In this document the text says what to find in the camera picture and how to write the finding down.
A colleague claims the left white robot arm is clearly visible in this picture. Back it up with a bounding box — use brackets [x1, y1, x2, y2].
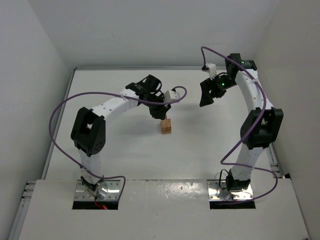
[70, 75, 180, 192]

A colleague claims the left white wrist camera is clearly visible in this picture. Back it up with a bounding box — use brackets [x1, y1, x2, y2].
[163, 90, 180, 103]

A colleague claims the wood block one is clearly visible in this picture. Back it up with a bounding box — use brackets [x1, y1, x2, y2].
[160, 118, 171, 128]

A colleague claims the purple cable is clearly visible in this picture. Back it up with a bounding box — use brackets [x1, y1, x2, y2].
[200, 46, 280, 203]
[48, 86, 188, 202]

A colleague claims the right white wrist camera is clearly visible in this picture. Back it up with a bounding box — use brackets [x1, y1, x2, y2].
[201, 63, 217, 79]

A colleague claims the wood block three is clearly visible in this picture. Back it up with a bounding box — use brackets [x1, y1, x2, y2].
[161, 127, 172, 135]

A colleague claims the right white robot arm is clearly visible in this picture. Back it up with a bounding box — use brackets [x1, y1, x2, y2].
[199, 53, 284, 192]

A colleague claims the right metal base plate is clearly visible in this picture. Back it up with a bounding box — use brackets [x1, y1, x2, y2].
[207, 179, 254, 202]

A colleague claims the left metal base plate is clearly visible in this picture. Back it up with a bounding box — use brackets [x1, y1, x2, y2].
[74, 180, 121, 202]

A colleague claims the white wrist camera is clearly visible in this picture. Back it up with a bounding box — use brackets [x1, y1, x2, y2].
[163, 90, 180, 103]
[201, 63, 217, 79]

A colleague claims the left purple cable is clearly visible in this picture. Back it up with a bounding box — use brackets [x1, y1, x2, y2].
[48, 86, 188, 202]

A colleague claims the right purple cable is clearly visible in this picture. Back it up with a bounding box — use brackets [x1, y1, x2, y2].
[200, 46, 280, 203]

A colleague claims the metal base plate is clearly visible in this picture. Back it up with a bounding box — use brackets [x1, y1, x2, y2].
[74, 180, 121, 202]
[207, 179, 254, 202]

